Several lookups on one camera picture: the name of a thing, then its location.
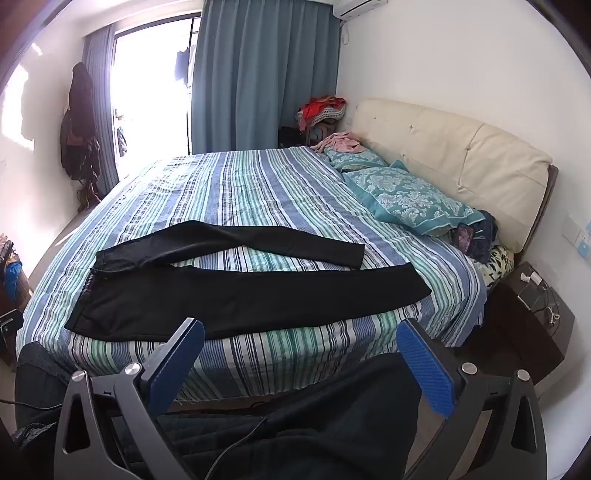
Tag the large teal patterned pillow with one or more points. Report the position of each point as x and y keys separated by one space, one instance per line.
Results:
x=406 y=198

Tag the white air conditioner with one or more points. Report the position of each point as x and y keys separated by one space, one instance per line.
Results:
x=353 y=8

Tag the wall switch panel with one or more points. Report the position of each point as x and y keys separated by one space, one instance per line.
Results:
x=579 y=237

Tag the wide blue curtain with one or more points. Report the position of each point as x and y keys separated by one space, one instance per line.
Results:
x=258 y=74

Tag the blue bag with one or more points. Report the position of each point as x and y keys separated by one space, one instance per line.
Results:
x=13 y=277

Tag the bed with striped sheet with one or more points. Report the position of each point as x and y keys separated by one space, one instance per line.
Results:
x=254 y=194

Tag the cream padded headboard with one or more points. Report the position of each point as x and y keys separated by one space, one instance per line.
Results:
x=461 y=152

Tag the yellow green floral cloth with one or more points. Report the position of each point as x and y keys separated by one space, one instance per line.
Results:
x=498 y=265

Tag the dark chair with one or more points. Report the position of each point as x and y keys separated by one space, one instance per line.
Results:
x=291 y=136

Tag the small teal patterned pillow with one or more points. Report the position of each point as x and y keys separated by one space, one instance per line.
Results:
x=355 y=159

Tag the heap of dark clothes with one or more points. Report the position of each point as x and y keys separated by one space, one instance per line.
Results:
x=475 y=235

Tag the black pants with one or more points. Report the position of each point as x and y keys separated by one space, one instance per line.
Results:
x=231 y=300

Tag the hanging dark coats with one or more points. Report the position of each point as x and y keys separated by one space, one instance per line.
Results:
x=81 y=124

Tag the dark garment outside window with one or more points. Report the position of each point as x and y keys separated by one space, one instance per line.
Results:
x=182 y=64

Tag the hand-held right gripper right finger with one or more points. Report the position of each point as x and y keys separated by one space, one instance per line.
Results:
x=422 y=364

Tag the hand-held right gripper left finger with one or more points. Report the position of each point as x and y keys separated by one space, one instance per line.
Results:
x=181 y=364

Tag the white charger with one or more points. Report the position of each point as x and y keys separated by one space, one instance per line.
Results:
x=531 y=277

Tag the pile of red clothes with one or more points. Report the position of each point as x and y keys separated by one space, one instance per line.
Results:
x=321 y=108

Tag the dark wooden nightstand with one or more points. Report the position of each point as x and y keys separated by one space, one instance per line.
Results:
x=517 y=332

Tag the pink cloth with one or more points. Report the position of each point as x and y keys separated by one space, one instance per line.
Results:
x=341 y=141

